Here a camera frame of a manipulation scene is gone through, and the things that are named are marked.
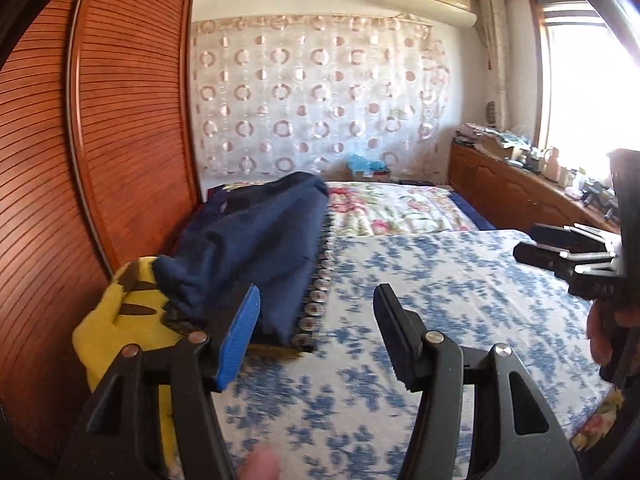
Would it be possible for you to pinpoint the open cardboard box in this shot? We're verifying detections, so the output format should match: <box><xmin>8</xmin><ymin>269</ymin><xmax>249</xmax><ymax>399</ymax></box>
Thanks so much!
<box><xmin>474</xmin><ymin>134</ymin><xmax>517</xmax><ymax>160</ymax></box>

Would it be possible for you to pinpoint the rose floral blanket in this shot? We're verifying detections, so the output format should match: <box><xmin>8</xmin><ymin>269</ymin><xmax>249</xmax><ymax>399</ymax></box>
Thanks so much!
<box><xmin>324</xmin><ymin>181</ymin><xmax>625</xmax><ymax>455</ymax></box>

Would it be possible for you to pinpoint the blue floral bed sheet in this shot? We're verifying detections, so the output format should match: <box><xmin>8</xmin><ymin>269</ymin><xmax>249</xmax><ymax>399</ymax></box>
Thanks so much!
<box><xmin>165</xmin><ymin>229</ymin><xmax>622</xmax><ymax>480</ymax></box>

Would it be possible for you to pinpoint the beige window curtain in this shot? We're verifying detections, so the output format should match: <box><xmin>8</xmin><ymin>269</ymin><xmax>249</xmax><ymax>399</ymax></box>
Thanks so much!
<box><xmin>476</xmin><ymin>0</ymin><xmax>507</xmax><ymax>130</ymax></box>

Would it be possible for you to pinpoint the circle-patterned sheer curtain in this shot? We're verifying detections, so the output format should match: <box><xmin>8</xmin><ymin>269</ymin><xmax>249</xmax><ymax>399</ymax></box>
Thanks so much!
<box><xmin>191</xmin><ymin>12</ymin><xmax>452</xmax><ymax>189</ymax></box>

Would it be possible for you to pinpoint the white bottle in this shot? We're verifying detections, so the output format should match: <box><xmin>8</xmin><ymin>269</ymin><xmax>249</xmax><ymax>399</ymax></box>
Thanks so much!
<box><xmin>544</xmin><ymin>147</ymin><xmax>562</xmax><ymax>182</ymax></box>

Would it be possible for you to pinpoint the cardboard box with blue packets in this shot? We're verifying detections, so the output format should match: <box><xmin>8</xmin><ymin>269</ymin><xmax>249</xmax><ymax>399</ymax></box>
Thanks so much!
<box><xmin>347</xmin><ymin>153</ymin><xmax>392</xmax><ymax>182</ymax></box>

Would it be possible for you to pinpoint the person's right hand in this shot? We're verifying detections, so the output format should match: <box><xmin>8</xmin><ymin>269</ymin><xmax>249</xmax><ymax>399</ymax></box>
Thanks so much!
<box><xmin>586</xmin><ymin>302</ymin><xmax>632</xmax><ymax>367</ymax></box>

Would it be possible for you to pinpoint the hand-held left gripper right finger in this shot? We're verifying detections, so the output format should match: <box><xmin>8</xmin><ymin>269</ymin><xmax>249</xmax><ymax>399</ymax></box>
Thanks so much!
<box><xmin>374</xmin><ymin>284</ymin><xmax>583</xmax><ymax>480</ymax></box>

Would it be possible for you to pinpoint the yellow plush toy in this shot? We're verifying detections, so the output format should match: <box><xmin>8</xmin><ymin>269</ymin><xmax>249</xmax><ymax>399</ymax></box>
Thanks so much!
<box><xmin>71</xmin><ymin>255</ymin><xmax>212</xmax><ymax>480</ymax></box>

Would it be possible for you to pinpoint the navy blanket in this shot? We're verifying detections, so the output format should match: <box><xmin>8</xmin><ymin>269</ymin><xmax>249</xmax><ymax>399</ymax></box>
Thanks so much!
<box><xmin>447</xmin><ymin>191</ymin><xmax>497</xmax><ymax>232</ymax></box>

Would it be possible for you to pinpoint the wooden cabinet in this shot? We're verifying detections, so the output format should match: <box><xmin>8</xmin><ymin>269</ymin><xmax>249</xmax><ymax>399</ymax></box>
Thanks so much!
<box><xmin>448</xmin><ymin>139</ymin><xmax>625</xmax><ymax>235</ymax></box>

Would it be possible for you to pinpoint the wooden framed window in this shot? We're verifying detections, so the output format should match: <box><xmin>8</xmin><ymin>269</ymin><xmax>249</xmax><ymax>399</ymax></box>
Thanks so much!
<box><xmin>529</xmin><ymin>0</ymin><xmax>640</xmax><ymax>183</ymax></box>

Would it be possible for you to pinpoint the person's left hand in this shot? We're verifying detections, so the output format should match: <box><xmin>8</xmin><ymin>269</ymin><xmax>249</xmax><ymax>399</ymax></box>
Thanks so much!
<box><xmin>239</xmin><ymin>447</ymin><xmax>282</xmax><ymax>480</ymax></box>

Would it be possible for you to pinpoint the black ring-patterned cloth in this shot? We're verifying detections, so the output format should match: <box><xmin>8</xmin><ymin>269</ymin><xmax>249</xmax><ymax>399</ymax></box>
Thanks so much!
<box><xmin>165</xmin><ymin>182</ymin><xmax>334</xmax><ymax>359</ymax></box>

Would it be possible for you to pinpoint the navy printed t-shirt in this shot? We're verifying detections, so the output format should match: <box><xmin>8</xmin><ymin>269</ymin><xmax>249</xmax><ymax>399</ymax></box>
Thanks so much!
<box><xmin>152</xmin><ymin>171</ymin><xmax>332</xmax><ymax>347</ymax></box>

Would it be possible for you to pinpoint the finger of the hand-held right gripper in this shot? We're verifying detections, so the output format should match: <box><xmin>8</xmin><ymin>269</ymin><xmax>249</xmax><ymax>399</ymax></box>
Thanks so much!
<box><xmin>530</xmin><ymin>223</ymin><xmax>622</xmax><ymax>253</ymax></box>
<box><xmin>514</xmin><ymin>241</ymin><xmax>617</xmax><ymax>281</ymax></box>

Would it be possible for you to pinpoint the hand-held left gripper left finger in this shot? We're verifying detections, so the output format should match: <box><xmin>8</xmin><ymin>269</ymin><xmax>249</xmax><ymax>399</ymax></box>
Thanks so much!
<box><xmin>60</xmin><ymin>284</ymin><xmax>262</xmax><ymax>480</ymax></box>

